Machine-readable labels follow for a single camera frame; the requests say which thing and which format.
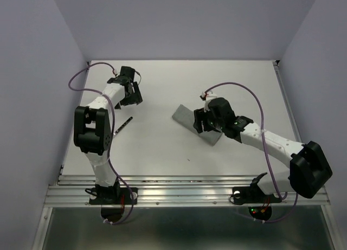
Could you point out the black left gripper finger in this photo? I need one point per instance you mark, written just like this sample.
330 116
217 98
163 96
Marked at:
137 96
123 102

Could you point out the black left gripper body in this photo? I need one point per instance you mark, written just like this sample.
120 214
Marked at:
128 100

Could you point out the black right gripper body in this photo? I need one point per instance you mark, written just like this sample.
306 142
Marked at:
210 122

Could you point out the grey cloth napkin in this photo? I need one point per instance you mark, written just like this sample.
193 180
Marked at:
185 117

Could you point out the black handled fork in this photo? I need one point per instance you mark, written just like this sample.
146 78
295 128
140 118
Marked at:
121 127

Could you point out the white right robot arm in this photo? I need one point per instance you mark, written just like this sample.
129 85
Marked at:
308 169

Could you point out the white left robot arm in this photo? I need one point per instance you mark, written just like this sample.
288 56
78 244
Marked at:
94 126

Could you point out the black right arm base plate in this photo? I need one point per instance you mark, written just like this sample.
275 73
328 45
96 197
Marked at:
251 195

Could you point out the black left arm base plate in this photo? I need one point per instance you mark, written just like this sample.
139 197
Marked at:
111 196

